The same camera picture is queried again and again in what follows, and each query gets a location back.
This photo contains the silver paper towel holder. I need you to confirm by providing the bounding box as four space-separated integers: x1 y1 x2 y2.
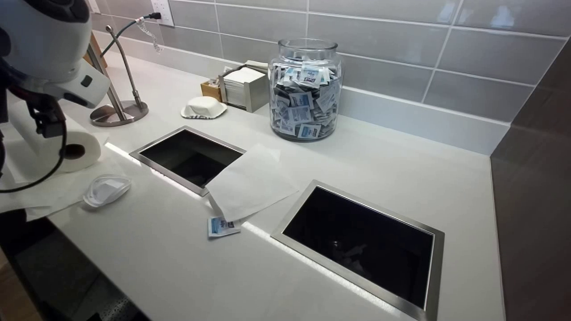
87 25 149 128

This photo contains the white paper towel roll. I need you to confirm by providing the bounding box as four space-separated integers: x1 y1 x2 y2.
0 101 132 222

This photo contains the white paper sheet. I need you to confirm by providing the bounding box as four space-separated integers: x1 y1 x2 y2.
206 143 299 222

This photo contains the heap of wipe packets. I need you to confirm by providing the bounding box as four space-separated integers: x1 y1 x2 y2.
271 62 341 139

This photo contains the napkin holder with napkins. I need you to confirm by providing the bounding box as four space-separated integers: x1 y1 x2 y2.
218 60 271 113

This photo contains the blue and white wipe packet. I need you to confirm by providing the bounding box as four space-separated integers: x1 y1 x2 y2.
207 216 242 239

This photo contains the small steel-framed counter opening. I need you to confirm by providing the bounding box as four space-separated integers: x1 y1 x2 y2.
129 125 247 198

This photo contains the white paper bowl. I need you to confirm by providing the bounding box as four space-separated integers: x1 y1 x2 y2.
181 96 228 120

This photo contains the small wooden box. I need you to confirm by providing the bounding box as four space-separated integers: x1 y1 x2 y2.
200 79 223 103

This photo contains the glass jar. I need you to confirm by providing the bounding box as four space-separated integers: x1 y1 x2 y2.
269 38 343 143

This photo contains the large steel-framed counter opening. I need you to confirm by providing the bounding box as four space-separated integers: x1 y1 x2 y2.
270 179 446 321

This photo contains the clear plastic lid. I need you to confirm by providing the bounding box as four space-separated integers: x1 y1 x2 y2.
83 174 132 208

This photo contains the brown wooden board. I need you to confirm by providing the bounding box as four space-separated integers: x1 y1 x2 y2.
83 33 108 69

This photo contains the dark brown cabinet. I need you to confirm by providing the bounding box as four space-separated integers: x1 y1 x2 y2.
490 38 571 321

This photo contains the white wall socket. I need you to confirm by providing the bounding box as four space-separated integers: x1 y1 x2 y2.
150 0 175 27

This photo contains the black cable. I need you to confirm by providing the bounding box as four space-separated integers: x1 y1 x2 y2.
100 12 162 57

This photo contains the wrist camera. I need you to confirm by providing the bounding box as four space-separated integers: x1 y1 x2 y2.
27 95 67 139

